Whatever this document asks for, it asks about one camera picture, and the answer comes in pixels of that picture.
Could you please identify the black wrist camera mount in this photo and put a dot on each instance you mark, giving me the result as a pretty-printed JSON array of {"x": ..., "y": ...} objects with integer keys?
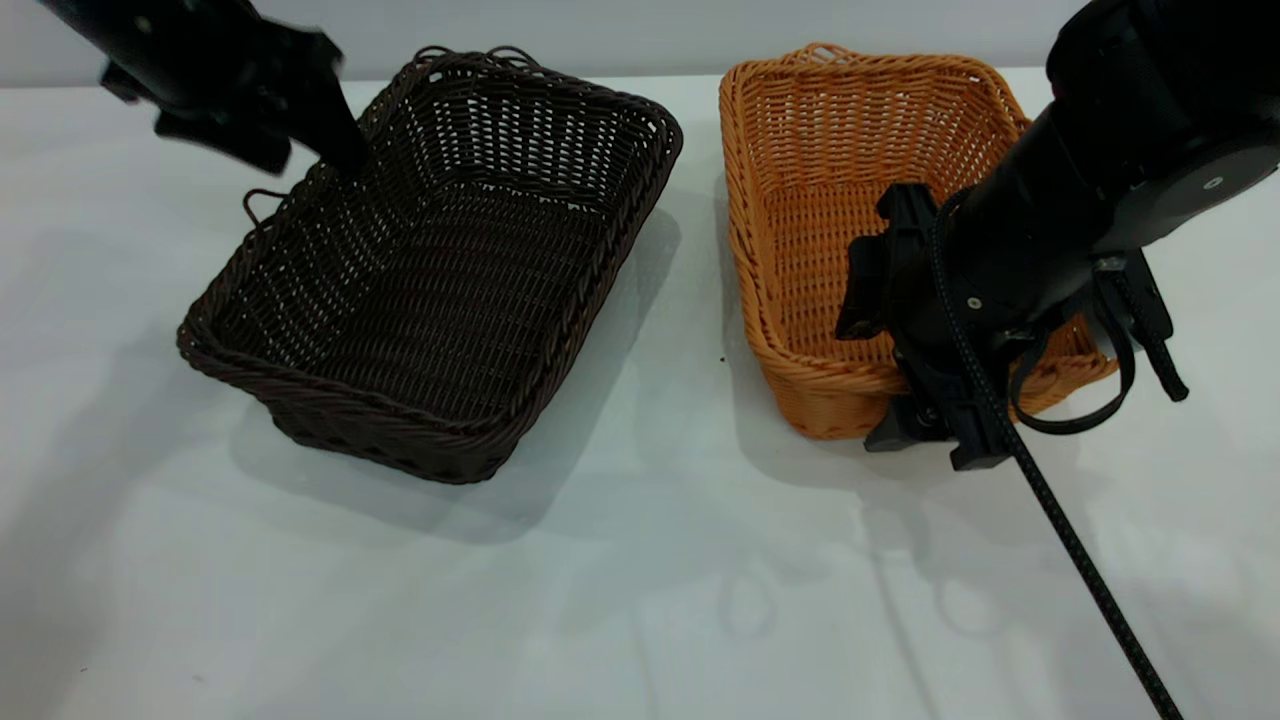
[
  {"x": 885, "y": 270},
  {"x": 225, "y": 138}
]

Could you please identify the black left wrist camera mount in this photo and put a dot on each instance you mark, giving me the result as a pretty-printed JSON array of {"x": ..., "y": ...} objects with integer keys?
[{"x": 225, "y": 138}]

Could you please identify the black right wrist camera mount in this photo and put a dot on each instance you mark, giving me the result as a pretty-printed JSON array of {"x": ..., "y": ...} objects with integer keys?
[{"x": 885, "y": 270}]

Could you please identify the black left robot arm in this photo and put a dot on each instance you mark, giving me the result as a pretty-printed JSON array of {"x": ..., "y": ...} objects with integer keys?
[{"x": 130, "y": 30}]

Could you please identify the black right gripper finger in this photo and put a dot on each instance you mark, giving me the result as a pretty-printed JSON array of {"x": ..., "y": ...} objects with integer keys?
[
  {"x": 905, "y": 428},
  {"x": 980, "y": 452}
]

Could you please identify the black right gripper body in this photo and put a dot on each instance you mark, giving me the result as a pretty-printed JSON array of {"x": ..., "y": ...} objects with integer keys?
[{"x": 945, "y": 385}]

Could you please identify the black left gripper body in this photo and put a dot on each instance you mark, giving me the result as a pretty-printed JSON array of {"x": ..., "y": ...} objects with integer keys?
[{"x": 255, "y": 70}]

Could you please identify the black woven wicker basket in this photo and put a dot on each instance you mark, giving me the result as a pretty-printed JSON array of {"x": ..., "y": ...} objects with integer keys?
[{"x": 440, "y": 290}]

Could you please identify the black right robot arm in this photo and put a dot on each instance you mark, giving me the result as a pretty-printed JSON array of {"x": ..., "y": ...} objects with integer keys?
[{"x": 1130, "y": 130}]

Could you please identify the orange woven wicker basket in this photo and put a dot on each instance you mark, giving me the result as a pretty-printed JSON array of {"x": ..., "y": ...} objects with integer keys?
[{"x": 830, "y": 170}]

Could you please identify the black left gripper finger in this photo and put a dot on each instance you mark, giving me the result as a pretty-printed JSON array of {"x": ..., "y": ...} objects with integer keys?
[{"x": 338, "y": 130}]

